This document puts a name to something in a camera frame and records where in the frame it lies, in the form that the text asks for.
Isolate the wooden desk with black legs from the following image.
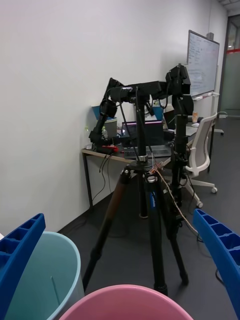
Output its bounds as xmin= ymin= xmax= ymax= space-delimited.
xmin=81 ymin=122 xmax=216 ymax=210

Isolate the black hanging cable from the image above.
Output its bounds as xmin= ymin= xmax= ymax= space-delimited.
xmin=92 ymin=152 xmax=114 ymax=202

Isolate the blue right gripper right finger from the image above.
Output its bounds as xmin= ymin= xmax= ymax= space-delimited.
xmin=192 ymin=208 xmax=240 ymax=320

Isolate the red tool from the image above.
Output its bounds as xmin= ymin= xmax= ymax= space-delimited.
xmin=101 ymin=144 xmax=120 ymax=154

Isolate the black pole stand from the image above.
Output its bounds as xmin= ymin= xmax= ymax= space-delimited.
xmin=164 ymin=63 xmax=195 ymax=209

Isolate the dark laptop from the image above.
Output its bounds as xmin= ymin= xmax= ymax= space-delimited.
xmin=121 ymin=120 xmax=172 ymax=160

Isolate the white office chair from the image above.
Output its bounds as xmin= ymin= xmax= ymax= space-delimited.
xmin=184 ymin=112 xmax=218 ymax=208

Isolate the pale blue plastic bin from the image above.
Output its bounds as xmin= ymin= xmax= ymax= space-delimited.
xmin=4 ymin=231 xmax=86 ymax=320

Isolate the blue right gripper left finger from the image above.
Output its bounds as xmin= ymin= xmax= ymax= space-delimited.
xmin=0 ymin=213 xmax=47 ymax=320

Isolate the beige cable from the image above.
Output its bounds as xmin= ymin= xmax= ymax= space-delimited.
xmin=149 ymin=162 xmax=201 ymax=237

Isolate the pink plastic bin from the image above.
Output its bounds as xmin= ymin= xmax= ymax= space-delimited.
xmin=58 ymin=284 xmax=195 ymax=320

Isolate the black tripod with blue label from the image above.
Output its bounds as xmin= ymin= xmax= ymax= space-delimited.
xmin=82 ymin=86 xmax=190 ymax=297

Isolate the whiteboard on stand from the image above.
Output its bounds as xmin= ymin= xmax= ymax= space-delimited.
xmin=186 ymin=29 xmax=221 ymax=100

